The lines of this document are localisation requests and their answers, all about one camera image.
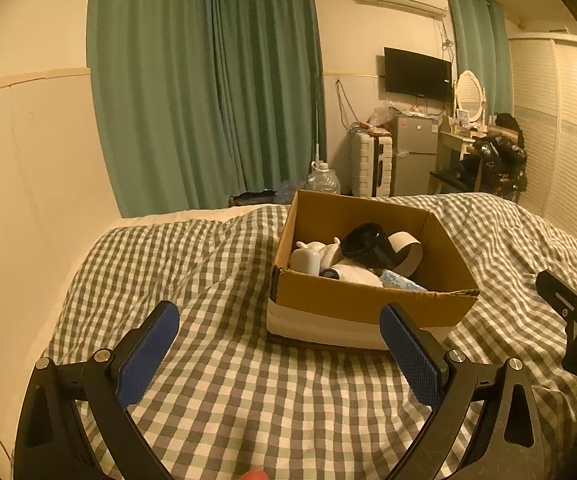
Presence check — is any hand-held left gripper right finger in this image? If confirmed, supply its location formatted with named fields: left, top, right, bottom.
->
left=379, top=302, right=559, bottom=480

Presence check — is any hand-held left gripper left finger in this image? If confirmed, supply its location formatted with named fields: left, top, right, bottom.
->
left=13, top=301, right=180, bottom=480

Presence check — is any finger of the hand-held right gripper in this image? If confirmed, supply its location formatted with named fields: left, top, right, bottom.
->
left=535, top=270, right=577, bottom=318

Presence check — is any cardboard box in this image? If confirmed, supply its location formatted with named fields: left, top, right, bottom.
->
left=267, top=190, right=480, bottom=352

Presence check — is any tissue packet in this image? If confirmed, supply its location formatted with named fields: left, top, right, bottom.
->
left=381, top=269, right=429, bottom=292

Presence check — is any white sock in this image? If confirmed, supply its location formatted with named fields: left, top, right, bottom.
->
left=318, top=260, right=384, bottom=288

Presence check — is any black strap roll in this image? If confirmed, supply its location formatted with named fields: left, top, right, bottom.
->
left=341, top=222, right=424, bottom=277

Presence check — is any white animal figurine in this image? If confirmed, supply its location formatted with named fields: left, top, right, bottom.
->
left=293, top=236, right=341, bottom=271

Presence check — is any checked blanket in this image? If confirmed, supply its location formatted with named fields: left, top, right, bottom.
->
left=43, top=192, right=577, bottom=480

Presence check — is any white louvred wardrobe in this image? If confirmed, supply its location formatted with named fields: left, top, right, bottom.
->
left=508, top=35, right=577, bottom=246

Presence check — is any black plastic bag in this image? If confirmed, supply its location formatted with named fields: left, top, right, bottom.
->
left=455, top=137, right=528, bottom=193

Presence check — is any dressing desk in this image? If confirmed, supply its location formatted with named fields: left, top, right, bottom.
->
left=428, top=127, right=501, bottom=195

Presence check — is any clear water jug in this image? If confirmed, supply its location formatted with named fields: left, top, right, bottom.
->
left=308, top=161, right=341, bottom=195

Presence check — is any white suitcase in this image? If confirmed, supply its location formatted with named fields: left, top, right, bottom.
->
left=351, top=132, right=394, bottom=197

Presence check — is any small grey fridge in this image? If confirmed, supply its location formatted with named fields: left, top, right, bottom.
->
left=392, top=112, right=439, bottom=197

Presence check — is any white oval mirror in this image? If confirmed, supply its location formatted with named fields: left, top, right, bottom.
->
left=455, top=70, right=485, bottom=123

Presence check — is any narrow green curtain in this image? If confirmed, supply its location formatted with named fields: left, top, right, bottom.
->
left=443, top=0, right=514, bottom=121

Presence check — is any clear plastic bag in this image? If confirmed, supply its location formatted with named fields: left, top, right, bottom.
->
left=368, top=100, right=400, bottom=128

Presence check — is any wide green curtain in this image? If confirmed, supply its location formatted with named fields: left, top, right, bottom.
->
left=87, top=0, right=326, bottom=218

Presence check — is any black wall television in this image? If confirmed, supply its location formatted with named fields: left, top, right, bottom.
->
left=383, top=46, right=453, bottom=101

